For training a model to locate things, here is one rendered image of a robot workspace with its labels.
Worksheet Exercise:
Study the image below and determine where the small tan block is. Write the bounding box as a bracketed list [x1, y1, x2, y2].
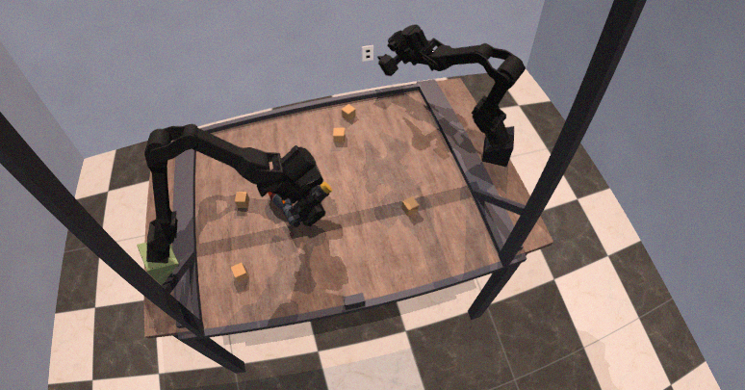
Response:
[342, 104, 356, 120]
[401, 196, 419, 217]
[333, 128, 345, 143]
[235, 192, 249, 208]
[231, 263, 249, 282]

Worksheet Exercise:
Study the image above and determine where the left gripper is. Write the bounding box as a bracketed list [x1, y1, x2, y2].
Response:
[281, 180, 325, 226]

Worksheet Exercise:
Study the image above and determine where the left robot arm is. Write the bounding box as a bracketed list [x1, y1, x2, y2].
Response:
[144, 124, 323, 263]

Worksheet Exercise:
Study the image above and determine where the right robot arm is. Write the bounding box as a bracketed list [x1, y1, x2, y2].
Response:
[388, 24, 526, 148]

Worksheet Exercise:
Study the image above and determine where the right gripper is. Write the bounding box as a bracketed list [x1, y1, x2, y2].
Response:
[377, 48, 417, 76]

